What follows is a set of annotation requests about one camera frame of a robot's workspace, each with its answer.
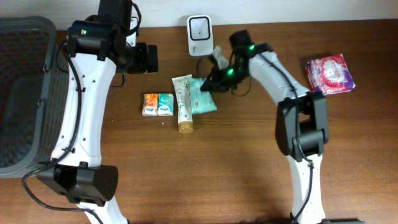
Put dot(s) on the orange pocket tissue pack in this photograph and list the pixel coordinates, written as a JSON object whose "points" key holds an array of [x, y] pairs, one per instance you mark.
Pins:
{"points": [[150, 104]]}

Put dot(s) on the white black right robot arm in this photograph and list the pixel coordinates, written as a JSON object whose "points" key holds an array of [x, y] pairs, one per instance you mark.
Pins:
{"points": [[301, 127]]}

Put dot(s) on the teal pocket tissue pack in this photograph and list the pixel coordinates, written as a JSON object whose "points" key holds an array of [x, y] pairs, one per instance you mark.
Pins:
{"points": [[165, 104]]}

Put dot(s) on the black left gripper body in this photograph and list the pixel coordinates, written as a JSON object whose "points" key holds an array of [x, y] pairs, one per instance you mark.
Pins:
{"points": [[137, 61]]}

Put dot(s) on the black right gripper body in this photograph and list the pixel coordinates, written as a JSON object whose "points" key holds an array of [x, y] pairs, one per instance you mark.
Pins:
{"points": [[216, 78]]}

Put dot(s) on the grey plastic basket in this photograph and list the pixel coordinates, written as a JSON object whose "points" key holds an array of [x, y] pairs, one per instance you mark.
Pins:
{"points": [[34, 87]]}

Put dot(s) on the red purple tissue pack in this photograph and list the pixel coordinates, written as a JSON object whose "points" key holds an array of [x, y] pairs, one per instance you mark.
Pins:
{"points": [[330, 75]]}

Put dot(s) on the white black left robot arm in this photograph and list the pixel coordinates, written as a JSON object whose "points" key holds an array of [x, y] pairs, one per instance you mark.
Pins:
{"points": [[95, 49]]}

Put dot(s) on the teal wipes packet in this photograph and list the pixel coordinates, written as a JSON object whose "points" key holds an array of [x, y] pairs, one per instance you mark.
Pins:
{"points": [[201, 101]]}

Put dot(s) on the white green cream tube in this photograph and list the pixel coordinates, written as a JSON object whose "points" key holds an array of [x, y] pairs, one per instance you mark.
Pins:
{"points": [[182, 93]]}

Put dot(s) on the white barcode scanner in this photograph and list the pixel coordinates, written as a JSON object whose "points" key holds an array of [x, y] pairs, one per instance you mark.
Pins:
{"points": [[200, 35]]}

